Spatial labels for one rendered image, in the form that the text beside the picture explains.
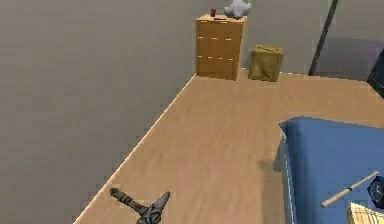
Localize pale wicker basket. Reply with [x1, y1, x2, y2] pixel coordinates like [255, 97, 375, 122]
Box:
[346, 201, 384, 224]

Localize black floor lamp pole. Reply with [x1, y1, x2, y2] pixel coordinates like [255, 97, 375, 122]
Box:
[307, 0, 340, 77]

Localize wooden chest of drawers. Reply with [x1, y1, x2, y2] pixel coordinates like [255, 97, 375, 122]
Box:
[194, 13, 248, 82]

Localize pale grey lumpy object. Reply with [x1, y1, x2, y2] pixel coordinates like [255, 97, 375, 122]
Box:
[223, 0, 252, 20]

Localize dark blue alarm clock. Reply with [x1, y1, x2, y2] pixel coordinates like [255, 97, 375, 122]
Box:
[366, 176, 384, 210]

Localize dark blue furniture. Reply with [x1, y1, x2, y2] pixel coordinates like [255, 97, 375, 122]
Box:
[366, 47, 384, 100]

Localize olive green box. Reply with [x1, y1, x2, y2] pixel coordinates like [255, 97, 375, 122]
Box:
[247, 44, 285, 83]

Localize wooden baseball bat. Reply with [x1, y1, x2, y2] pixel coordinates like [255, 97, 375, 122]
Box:
[321, 170, 380, 209]

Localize blue bed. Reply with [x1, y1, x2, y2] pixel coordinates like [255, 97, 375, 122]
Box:
[278, 116, 384, 224]

